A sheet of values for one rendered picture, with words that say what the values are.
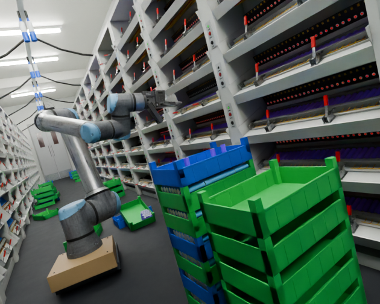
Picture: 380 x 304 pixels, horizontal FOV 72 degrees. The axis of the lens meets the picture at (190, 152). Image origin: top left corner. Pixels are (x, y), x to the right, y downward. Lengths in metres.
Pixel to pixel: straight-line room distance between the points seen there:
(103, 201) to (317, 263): 1.23
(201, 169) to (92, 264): 0.86
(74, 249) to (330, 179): 1.28
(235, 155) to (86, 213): 0.96
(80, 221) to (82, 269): 0.25
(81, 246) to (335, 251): 1.22
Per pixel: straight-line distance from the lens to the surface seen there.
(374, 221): 1.13
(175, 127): 1.87
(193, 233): 0.82
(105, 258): 1.46
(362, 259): 1.19
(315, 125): 1.02
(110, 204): 1.64
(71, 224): 1.56
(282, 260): 0.60
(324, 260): 0.72
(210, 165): 0.82
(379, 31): 0.89
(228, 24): 1.39
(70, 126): 1.38
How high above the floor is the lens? 0.65
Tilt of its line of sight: 6 degrees down
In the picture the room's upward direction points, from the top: 15 degrees counter-clockwise
